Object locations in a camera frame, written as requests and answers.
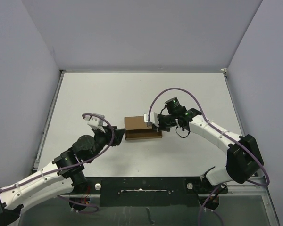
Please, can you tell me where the aluminium table frame rail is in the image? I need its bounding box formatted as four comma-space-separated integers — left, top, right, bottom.
10, 69, 67, 226

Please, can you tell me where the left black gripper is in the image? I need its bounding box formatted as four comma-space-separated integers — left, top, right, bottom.
86, 124, 125, 163

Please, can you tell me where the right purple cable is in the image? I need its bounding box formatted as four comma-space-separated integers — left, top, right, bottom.
148, 87, 272, 217

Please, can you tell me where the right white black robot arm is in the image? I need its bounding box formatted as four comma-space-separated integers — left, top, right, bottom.
144, 97, 264, 193

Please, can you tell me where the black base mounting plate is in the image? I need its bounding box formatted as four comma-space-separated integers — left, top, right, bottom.
70, 177, 228, 209

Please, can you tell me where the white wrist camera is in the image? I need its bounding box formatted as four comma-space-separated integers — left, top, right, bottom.
82, 113, 105, 132
143, 112, 159, 128

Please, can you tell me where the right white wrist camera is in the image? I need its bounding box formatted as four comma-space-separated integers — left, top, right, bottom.
143, 112, 159, 128

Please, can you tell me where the brown cardboard paper box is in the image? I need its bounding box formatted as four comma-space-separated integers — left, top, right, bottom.
124, 116, 163, 141

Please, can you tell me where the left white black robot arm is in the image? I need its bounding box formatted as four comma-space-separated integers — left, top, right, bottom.
0, 126, 125, 226

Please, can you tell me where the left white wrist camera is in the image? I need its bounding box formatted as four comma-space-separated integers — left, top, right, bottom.
82, 113, 105, 132

